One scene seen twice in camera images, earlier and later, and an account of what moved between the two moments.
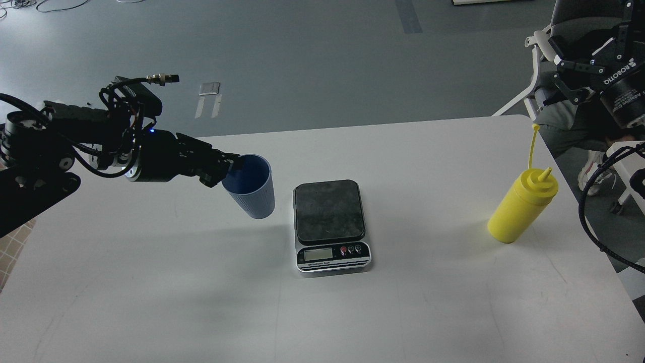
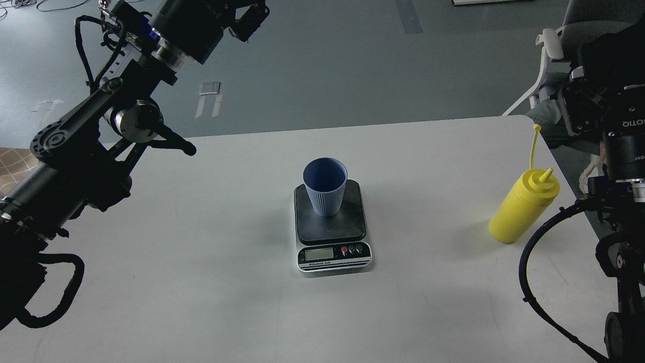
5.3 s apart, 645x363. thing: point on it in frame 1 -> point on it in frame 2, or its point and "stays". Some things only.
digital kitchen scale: [329, 226] stays
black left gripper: [165, 155] -> [196, 26]
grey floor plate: [209, 88] stays
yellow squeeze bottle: [530, 194] stays
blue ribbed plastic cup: [249, 181] -> [325, 178]
